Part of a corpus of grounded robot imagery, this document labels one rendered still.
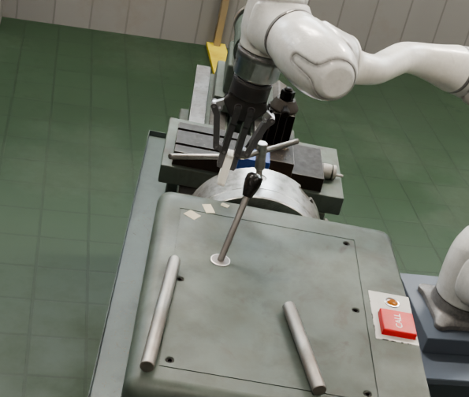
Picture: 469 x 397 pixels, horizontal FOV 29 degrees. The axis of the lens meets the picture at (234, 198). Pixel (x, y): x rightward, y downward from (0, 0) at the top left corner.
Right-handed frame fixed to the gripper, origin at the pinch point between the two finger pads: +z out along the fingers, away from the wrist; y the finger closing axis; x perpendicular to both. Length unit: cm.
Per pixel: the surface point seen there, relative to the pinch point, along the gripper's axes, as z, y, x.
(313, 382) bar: 3, -17, 52
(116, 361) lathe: 79, 9, -25
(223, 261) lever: 6.0, -2.0, 22.8
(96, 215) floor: 134, 27, -172
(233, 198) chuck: 9.5, -4.2, -5.0
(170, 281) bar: 4.7, 7.0, 34.1
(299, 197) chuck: 8.9, -18.7, -11.4
